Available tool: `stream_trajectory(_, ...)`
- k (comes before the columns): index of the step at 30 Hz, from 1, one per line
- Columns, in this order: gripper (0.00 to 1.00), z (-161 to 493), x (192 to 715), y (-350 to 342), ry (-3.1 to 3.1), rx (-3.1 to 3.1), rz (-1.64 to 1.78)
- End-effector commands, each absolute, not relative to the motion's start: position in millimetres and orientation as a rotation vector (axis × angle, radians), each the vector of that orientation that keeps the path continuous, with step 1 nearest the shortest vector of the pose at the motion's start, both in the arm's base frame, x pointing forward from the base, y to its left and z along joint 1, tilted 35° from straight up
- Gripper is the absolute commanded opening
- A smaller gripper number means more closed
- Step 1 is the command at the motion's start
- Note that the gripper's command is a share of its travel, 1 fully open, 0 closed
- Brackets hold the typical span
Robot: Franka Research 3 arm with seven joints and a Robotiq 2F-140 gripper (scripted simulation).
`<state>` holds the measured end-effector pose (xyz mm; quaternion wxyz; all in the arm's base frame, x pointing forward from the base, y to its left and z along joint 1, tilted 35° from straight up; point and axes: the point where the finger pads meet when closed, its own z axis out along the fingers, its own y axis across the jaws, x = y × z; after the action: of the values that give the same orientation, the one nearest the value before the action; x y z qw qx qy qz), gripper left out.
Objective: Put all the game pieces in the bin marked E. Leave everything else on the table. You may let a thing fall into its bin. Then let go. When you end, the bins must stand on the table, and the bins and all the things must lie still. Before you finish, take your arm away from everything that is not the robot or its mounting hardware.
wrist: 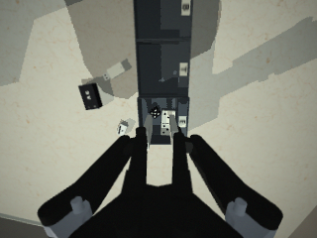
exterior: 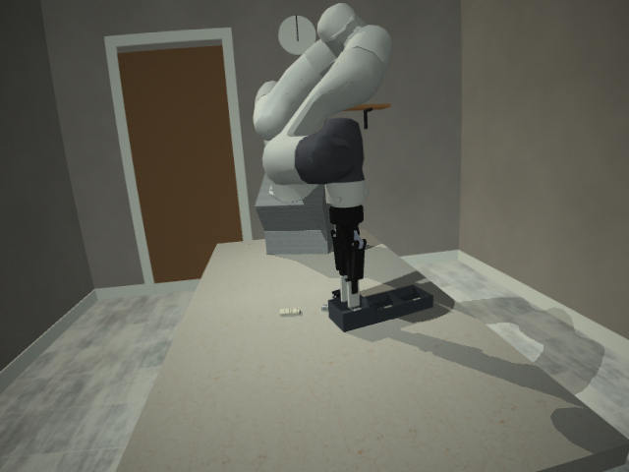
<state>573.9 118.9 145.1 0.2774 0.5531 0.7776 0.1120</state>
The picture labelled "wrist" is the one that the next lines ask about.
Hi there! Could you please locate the white usb stick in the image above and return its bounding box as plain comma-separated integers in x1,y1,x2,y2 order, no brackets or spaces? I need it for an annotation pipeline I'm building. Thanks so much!
102,62,126,81

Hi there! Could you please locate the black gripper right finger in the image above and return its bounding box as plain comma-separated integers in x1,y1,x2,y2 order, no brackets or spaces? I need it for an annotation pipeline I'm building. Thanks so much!
169,115,283,238

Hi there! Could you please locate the black die with white pips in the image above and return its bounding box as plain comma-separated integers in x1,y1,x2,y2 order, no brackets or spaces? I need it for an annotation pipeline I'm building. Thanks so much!
150,106,160,119

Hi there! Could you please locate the white domino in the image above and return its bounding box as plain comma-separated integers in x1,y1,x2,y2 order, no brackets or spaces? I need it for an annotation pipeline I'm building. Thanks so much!
160,110,175,136

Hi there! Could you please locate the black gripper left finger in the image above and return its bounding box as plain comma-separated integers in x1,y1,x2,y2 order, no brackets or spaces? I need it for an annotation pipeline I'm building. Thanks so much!
37,115,153,238

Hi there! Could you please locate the dark grey rack of bins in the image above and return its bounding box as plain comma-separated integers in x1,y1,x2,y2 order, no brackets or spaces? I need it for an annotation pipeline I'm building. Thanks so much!
133,0,193,145

